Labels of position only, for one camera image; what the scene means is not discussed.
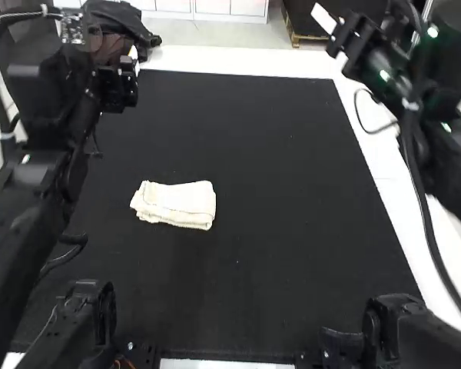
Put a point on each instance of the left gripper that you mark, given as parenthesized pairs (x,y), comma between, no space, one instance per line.
(119,88)

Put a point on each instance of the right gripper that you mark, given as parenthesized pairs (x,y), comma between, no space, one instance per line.
(359,38)

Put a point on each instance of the pale towel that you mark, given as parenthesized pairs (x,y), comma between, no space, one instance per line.
(176,203)

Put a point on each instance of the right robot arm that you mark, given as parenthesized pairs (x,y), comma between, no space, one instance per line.
(449,173)

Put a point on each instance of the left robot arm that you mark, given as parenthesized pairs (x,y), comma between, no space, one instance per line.
(19,238)

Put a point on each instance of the black crate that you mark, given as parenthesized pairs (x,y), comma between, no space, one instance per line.
(303,17)

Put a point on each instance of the wooden pallet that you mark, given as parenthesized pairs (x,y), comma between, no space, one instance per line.
(297,39)

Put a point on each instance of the grey cupboard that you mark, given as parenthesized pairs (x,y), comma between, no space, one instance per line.
(167,7)
(230,7)

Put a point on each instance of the black mat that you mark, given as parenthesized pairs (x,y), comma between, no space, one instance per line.
(253,146)

